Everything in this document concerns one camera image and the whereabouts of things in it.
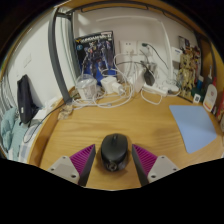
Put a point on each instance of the white pump lotion bottle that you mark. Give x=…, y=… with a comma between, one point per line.
x=210, y=97

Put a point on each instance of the black bag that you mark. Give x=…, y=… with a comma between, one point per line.
x=25, y=100

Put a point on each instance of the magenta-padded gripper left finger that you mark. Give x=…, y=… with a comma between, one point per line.
x=68, y=168

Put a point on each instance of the white power strip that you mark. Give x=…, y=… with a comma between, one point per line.
x=156, y=90

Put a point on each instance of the teal cloth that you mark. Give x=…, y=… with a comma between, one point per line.
x=10, y=128

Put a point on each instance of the crumpled beige wrapper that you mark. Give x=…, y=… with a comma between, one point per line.
x=65, y=112

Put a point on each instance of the small white digital clock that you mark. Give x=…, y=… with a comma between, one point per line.
x=197, y=98

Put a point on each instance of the black computer mouse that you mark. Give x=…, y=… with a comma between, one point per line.
x=114, y=150

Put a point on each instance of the black power adapter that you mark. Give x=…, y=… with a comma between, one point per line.
x=149, y=78

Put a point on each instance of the clear plastic cup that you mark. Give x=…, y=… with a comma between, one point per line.
x=86, y=87

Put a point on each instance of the brown tree creature figure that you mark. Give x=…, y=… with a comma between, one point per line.
x=187, y=71

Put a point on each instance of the robot model kit box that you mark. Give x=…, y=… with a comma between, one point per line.
x=95, y=56

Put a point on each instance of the grey metal frame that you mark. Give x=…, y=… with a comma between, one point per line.
x=56, y=50

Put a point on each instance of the white wall socket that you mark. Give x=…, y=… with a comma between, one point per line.
x=128, y=47
x=146, y=49

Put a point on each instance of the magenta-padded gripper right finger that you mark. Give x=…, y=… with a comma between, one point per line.
x=160, y=166

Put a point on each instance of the light blue mouse pad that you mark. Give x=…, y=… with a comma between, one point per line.
x=195, y=128

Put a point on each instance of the colourful printed box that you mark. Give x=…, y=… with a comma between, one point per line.
x=183, y=41

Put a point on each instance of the white wall device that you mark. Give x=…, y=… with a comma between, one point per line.
x=176, y=54

